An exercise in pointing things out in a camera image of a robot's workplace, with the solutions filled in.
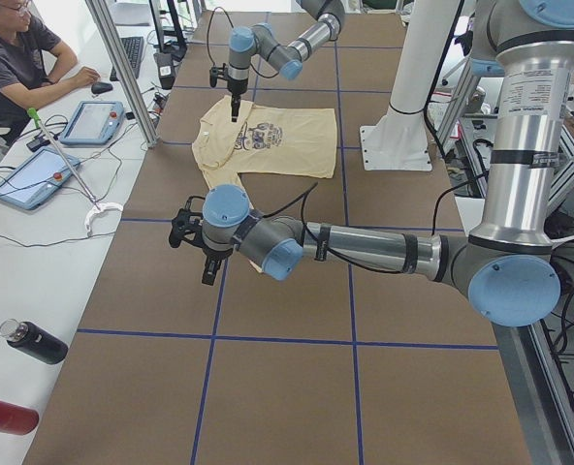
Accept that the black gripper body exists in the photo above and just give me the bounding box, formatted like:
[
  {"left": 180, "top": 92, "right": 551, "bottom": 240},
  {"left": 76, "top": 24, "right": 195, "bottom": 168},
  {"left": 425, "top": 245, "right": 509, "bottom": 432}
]
[
  {"left": 202, "top": 236, "right": 234, "bottom": 263},
  {"left": 227, "top": 77, "right": 248, "bottom": 102}
]

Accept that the cream long-sleeve graphic shirt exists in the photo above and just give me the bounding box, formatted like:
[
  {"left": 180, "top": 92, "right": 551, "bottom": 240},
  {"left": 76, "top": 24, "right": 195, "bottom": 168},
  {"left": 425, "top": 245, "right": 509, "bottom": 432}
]
[{"left": 191, "top": 94, "right": 337, "bottom": 275}]

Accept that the robot arm grey silver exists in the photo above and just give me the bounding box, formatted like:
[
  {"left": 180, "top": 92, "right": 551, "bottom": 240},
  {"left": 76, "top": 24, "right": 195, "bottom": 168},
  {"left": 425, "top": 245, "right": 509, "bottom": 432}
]
[
  {"left": 210, "top": 0, "right": 345, "bottom": 122},
  {"left": 195, "top": 1, "right": 574, "bottom": 326}
]

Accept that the black keyboard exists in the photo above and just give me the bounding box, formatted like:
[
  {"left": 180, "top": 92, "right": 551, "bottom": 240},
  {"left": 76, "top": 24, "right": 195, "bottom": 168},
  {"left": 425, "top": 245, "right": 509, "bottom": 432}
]
[{"left": 120, "top": 36, "right": 144, "bottom": 79}]

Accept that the black computer mouse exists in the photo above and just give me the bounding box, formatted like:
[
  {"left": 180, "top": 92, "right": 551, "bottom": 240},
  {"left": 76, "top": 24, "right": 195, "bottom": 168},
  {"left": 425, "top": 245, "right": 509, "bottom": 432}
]
[{"left": 90, "top": 81, "right": 113, "bottom": 95}]

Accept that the far blue teach pendant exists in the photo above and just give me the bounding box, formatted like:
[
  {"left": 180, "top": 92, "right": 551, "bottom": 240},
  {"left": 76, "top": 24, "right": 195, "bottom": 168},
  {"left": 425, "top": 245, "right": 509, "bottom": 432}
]
[{"left": 58, "top": 101, "right": 125, "bottom": 146}]

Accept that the blue teach pendant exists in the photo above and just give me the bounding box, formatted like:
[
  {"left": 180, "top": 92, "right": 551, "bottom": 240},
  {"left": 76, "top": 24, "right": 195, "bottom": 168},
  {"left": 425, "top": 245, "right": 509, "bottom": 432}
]
[
  {"left": 58, "top": 101, "right": 125, "bottom": 146},
  {"left": 0, "top": 146, "right": 72, "bottom": 210}
]

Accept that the near blue teach pendant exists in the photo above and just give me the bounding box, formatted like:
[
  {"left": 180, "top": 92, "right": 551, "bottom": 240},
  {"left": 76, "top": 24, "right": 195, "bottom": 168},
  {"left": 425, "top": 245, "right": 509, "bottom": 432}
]
[{"left": 0, "top": 146, "right": 72, "bottom": 210}]

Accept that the black water bottle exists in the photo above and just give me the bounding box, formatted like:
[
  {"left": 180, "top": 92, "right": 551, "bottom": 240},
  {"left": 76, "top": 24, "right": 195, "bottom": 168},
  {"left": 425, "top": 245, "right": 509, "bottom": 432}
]
[{"left": 0, "top": 319, "right": 68, "bottom": 365}]

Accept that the seated man in grey shirt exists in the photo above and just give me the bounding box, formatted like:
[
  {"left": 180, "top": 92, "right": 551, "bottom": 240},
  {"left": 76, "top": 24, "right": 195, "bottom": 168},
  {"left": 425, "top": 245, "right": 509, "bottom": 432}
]
[{"left": 0, "top": 1, "right": 101, "bottom": 144}]

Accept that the red bottle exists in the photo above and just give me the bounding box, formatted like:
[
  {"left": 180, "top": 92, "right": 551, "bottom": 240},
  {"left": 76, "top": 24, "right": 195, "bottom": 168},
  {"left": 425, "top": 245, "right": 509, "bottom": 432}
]
[{"left": 0, "top": 400, "right": 40, "bottom": 436}]

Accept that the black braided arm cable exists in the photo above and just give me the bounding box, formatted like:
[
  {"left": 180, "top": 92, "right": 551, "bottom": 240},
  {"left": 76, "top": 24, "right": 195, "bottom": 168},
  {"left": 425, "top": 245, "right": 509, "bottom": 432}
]
[
  {"left": 257, "top": 182, "right": 492, "bottom": 275},
  {"left": 206, "top": 6, "right": 267, "bottom": 79}
]

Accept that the reacher grabber stick green handle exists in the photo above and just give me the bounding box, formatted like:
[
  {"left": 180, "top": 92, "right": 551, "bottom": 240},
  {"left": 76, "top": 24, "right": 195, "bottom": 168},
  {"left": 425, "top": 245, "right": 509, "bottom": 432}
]
[{"left": 27, "top": 108, "right": 123, "bottom": 237}]

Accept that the aluminium frame post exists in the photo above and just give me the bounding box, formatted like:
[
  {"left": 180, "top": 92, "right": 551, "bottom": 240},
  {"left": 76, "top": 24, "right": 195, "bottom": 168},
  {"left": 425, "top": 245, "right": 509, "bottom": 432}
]
[{"left": 85, "top": 0, "right": 158, "bottom": 148}]

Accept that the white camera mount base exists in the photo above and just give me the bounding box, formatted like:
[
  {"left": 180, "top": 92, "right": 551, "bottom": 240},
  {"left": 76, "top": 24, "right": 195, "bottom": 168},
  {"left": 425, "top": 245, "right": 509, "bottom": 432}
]
[{"left": 360, "top": 0, "right": 463, "bottom": 171}]

